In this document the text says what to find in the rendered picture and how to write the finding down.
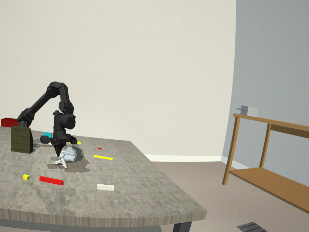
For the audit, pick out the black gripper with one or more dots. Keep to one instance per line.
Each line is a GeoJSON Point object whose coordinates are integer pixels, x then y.
{"type": "Point", "coordinates": [58, 147]}

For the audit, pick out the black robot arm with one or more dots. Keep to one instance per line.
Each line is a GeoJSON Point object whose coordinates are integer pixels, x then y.
{"type": "Point", "coordinates": [65, 119]}

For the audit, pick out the red rectangular bar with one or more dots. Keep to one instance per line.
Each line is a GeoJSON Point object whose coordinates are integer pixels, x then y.
{"type": "Point", "coordinates": [51, 180]}

